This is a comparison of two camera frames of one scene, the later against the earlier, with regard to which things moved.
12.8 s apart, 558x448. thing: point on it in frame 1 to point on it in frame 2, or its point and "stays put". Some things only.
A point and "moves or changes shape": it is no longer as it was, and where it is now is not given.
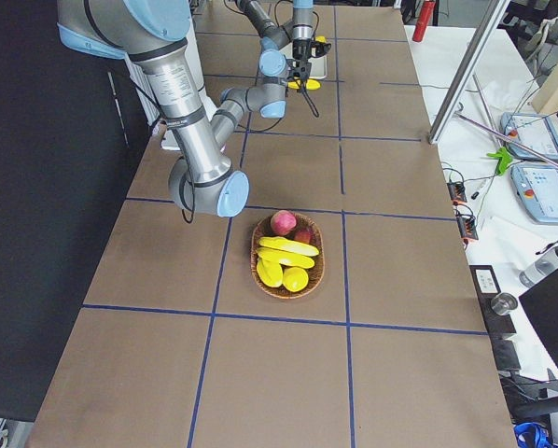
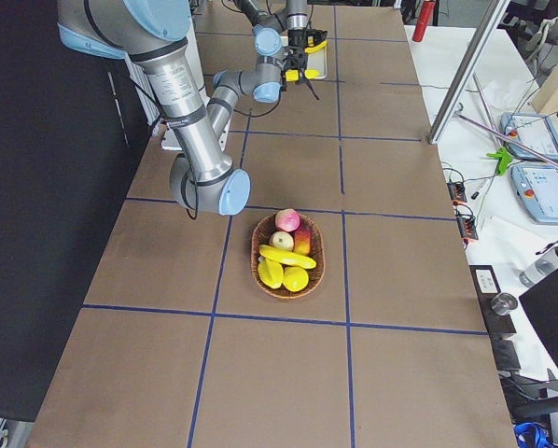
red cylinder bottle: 424,20 stays put
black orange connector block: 457,193 stays put
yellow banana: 311,84 moves or changes shape
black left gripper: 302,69 stays put
